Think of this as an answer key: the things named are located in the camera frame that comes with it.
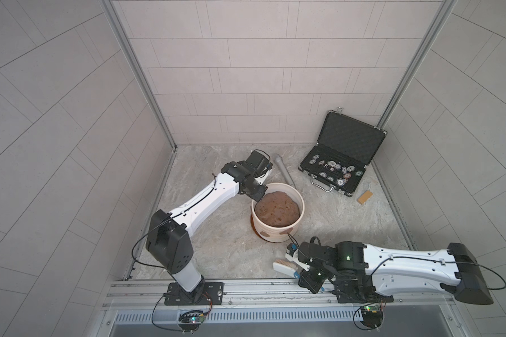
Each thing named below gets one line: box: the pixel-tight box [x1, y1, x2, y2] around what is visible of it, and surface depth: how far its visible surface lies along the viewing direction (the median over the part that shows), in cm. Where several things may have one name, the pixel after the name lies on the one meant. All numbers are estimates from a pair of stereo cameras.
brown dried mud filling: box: [254, 190, 301, 228], surface depth 82 cm
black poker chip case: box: [298, 107, 388, 198], surface depth 104 cm
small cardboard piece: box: [357, 190, 374, 205], surface depth 98 cm
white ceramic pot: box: [250, 182, 306, 243], surface depth 74 cm
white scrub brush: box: [272, 259, 301, 279], surface depth 72 cm
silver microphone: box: [274, 155, 297, 189], surface depth 107 cm
